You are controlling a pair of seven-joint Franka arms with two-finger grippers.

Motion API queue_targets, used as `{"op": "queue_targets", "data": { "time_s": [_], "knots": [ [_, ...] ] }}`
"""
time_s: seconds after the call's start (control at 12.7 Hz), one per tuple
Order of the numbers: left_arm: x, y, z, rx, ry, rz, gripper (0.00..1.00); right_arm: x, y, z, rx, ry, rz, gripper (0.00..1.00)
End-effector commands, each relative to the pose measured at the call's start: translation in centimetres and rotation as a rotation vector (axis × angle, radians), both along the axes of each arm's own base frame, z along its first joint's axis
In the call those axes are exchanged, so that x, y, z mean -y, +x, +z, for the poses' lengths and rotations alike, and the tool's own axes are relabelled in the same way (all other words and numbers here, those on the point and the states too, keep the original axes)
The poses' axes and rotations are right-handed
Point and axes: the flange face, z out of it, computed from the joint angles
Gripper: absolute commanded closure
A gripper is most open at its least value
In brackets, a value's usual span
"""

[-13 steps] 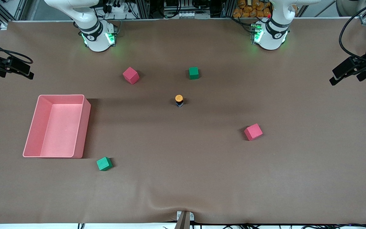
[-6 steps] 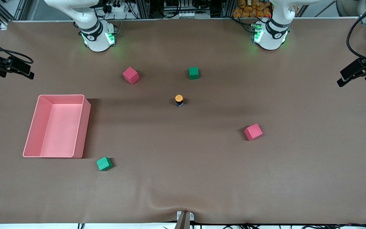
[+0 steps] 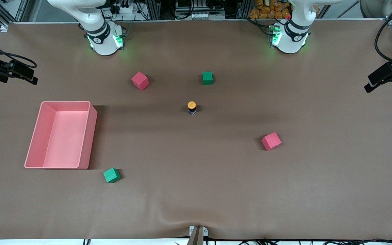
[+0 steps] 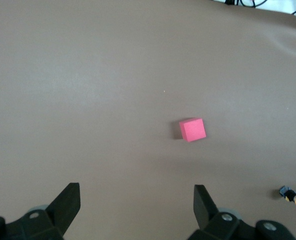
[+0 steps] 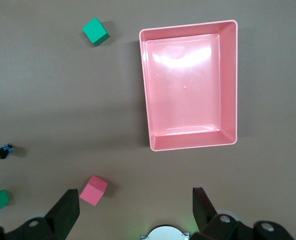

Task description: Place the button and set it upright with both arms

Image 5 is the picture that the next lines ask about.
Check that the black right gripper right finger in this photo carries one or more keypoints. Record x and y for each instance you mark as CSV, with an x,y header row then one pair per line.
x,y
205,217

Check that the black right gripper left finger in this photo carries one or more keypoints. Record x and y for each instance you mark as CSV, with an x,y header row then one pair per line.
x,y
62,215

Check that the orange capped push button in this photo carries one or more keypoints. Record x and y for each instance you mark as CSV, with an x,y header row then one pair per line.
x,y
2,151

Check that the pink foam cube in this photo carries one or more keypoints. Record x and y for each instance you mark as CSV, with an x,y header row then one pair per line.
x,y
92,191

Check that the brown table cover mat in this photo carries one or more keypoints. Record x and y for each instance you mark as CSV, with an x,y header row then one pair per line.
x,y
62,100

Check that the pink plastic tray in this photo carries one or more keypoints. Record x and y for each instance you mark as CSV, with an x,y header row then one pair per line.
x,y
185,100

